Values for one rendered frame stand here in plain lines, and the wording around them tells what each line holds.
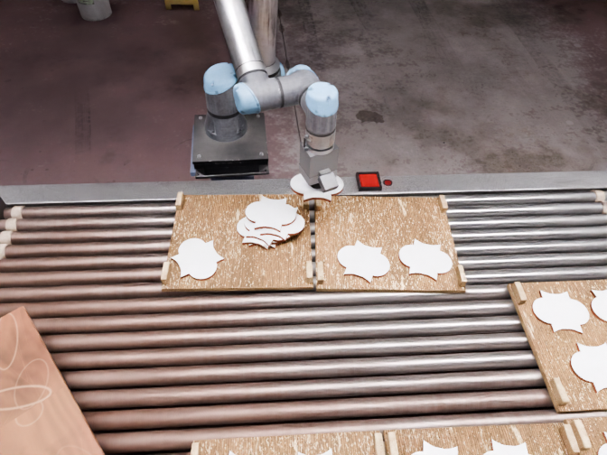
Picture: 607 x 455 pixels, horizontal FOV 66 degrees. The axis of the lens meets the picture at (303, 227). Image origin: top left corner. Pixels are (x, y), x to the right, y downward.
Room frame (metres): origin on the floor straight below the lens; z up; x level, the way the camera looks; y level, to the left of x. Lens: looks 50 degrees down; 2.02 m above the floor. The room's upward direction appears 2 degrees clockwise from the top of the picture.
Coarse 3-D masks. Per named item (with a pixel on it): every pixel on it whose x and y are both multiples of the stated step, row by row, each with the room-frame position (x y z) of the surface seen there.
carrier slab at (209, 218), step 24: (192, 216) 0.93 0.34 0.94; (216, 216) 0.94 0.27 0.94; (240, 216) 0.94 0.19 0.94; (216, 240) 0.84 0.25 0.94; (240, 240) 0.85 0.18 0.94; (288, 240) 0.85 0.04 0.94; (240, 264) 0.76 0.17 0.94; (264, 264) 0.77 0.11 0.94; (288, 264) 0.77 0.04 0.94; (312, 264) 0.77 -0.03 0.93; (168, 288) 0.68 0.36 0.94; (192, 288) 0.68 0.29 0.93; (216, 288) 0.68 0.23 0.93; (240, 288) 0.69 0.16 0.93; (264, 288) 0.69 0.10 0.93; (288, 288) 0.69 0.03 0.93; (312, 288) 0.70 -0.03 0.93
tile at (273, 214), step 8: (264, 200) 0.96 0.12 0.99; (272, 200) 0.96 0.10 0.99; (280, 200) 0.96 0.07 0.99; (248, 208) 0.93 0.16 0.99; (256, 208) 0.93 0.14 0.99; (264, 208) 0.93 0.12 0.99; (272, 208) 0.93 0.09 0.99; (280, 208) 0.93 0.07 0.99; (288, 208) 0.94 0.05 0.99; (248, 216) 0.90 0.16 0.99; (256, 216) 0.90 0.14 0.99; (264, 216) 0.90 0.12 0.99; (272, 216) 0.90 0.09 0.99; (280, 216) 0.90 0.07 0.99; (288, 216) 0.90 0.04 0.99; (256, 224) 0.87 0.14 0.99; (264, 224) 0.87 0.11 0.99; (272, 224) 0.87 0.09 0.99; (280, 224) 0.87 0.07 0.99; (288, 224) 0.88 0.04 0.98; (280, 232) 0.85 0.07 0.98
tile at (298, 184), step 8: (296, 176) 0.97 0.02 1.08; (336, 176) 0.98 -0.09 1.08; (296, 184) 0.94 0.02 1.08; (304, 184) 0.94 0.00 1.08; (296, 192) 0.91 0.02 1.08; (304, 192) 0.91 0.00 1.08; (312, 192) 0.91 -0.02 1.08; (320, 192) 0.91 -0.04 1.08; (328, 192) 0.91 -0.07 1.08; (336, 192) 0.91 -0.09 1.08; (304, 200) 0.88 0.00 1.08; (328, 200) 0.89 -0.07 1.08
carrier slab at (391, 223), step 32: (320, 224) 0.92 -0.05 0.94; (352, 224) 0.93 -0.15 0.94; (384, 224) 0.93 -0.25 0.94; (416, 224) 0.93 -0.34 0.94; (448, 224) 0.94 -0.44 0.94; (320, 256) 0.80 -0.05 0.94; (320, 288) 0.69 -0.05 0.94; (352, 288) 0.70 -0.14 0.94; (384, 288) 0.70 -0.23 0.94; (416, 288) 0.70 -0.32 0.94; (448, 288) 0.71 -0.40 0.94
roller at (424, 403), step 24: (168, 408) 0.37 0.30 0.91; (192, 408) 0.37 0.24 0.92; (216, 408) 0.37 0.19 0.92; (240, 408) 0.37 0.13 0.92; (264, 408) 0.37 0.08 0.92; (288, 408) 0.37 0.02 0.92; (312, 408) 0.38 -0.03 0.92; (336, 408) 0.38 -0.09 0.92; (360, 408) 0.38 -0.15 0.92; (384, 408) 0.38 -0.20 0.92; (408, 408) 0.39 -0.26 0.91; (432, 408) 0.39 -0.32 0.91; (456, 408) 0.39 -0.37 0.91; (480, 408) 0.39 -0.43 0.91; (504, 408) 0.40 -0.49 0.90
